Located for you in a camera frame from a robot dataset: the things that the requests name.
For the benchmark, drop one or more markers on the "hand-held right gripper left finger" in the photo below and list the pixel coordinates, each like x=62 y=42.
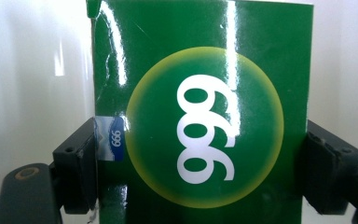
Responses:
x=74 y=168

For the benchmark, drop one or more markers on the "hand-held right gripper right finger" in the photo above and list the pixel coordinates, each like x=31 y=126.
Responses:
x=329 y=168

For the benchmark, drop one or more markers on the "green square carton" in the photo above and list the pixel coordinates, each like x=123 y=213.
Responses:
x=199 y=62

